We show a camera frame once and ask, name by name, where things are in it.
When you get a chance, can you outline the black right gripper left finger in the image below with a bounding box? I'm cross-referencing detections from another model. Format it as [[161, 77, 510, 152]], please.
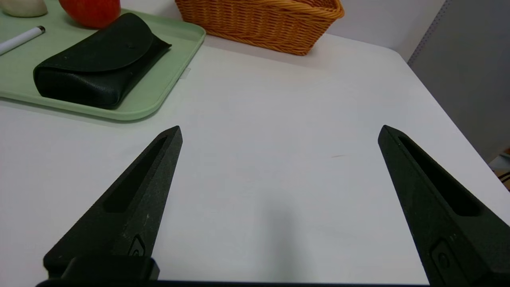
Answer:
[[43, 126, 183, 279]]

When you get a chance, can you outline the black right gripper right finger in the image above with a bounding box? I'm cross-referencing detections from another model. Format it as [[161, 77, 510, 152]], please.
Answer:
[[378, 125, 510, 287]]

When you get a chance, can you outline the black glasses case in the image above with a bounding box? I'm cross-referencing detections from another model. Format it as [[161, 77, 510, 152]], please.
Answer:
[[33, 13, 172, 110]]

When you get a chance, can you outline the red apple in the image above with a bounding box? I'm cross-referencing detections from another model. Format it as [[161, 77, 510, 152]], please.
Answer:
[[59, 0, 121, 29]]

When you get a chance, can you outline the white orange toy bun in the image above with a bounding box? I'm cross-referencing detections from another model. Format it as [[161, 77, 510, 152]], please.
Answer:
[[0, 0, 48, 18]]

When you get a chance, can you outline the orange wicker basket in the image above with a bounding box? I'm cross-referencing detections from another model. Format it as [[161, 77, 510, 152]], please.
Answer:
[[175, 0, 345, 56]]

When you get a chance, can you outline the light green plastic tray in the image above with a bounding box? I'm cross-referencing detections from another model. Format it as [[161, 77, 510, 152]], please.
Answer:
[[0, 0, 206, 122]]

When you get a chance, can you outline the white pen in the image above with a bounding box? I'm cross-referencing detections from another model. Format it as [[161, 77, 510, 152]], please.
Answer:
[[0, 26, 46, 56]]

